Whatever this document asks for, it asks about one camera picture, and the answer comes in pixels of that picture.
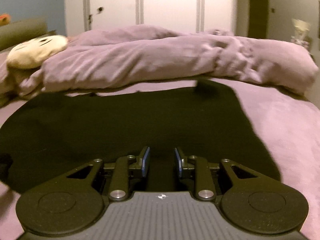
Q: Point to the dark grey door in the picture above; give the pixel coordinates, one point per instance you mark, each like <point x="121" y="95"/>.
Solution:
<point x="258" y="19"/>

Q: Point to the white wardrobe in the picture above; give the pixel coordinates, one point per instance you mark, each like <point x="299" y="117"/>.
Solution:
<point x="190" y="16"/>

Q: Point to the black knit garment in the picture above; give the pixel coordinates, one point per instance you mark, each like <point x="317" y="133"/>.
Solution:
<point x="54" y="133"/>

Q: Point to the pink crumpled duvet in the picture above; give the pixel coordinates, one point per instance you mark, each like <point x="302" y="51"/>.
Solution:
<point x="100" y="59"/>

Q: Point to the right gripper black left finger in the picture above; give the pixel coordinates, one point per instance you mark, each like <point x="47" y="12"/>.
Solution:
<point x="100" y="181"/>

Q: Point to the orange plush toy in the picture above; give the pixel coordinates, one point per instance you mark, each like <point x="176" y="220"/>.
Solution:
<point x="5" y="19"/>

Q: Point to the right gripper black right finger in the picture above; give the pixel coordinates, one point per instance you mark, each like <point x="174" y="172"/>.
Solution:
<point x="210" y="180"/>

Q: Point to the cream plush toy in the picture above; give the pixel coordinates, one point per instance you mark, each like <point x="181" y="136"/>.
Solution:
<point x="31" y="54"/>

